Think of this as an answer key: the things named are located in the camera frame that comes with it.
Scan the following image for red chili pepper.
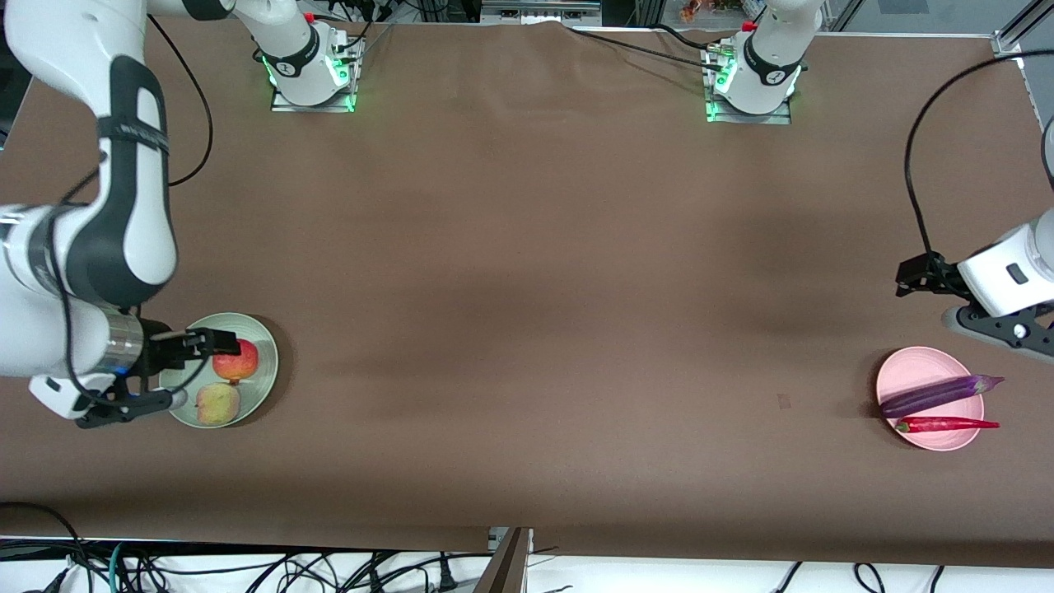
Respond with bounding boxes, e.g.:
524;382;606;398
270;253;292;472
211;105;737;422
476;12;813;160
895;416;1001;435

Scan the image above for aluminium frame corner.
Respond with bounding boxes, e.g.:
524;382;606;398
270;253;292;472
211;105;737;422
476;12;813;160
991;0;1054;59

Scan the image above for black base cable bundle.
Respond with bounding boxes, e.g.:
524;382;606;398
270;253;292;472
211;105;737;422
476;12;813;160
328;0;398;60

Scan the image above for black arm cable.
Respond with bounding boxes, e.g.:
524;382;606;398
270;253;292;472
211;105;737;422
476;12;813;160
48;15;215;413
903;48;1054;266

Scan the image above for slanted aluminium bar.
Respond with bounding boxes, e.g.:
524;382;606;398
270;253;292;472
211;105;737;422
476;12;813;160
822;0;867;34

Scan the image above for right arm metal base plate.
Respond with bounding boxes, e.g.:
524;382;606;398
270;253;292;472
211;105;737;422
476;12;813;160
269;37;357;114

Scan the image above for black looped floor cable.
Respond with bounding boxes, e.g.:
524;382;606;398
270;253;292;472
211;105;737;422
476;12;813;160
0;502;94;593

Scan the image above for peach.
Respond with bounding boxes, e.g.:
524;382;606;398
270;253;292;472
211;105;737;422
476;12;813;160
194;382;242;427

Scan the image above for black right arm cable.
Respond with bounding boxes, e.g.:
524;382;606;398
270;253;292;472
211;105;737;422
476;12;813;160
48;15;215;413

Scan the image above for purple eggplant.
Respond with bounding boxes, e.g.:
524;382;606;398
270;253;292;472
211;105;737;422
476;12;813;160
880;374;1006;420

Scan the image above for grey metal box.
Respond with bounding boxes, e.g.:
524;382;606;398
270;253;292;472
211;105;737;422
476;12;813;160
480;0;604;26

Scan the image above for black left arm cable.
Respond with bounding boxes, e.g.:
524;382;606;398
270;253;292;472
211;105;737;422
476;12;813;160
903;48;1054;266

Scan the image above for brown table cover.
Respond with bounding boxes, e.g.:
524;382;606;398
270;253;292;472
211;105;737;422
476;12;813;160
0;15;1054;569

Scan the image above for long black tabletop cable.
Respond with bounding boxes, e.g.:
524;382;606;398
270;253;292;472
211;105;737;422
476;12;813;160
568;26;725;72

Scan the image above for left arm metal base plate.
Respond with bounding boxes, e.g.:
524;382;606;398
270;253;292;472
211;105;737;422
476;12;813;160
703;45;794;127

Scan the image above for short black tabletop cable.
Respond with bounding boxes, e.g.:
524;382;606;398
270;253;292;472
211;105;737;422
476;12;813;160
651;22;727;53

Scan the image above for pink plate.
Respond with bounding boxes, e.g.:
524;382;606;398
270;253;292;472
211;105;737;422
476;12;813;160
875;346;986;453

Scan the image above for red pomegranate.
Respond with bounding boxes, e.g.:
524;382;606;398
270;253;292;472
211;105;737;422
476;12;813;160
212;339;260;386

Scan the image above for colourful toy pile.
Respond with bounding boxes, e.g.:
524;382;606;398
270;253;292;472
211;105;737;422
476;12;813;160
679;0;747;25

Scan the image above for light green plate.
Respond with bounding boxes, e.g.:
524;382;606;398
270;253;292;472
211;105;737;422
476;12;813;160
161;312;280;430

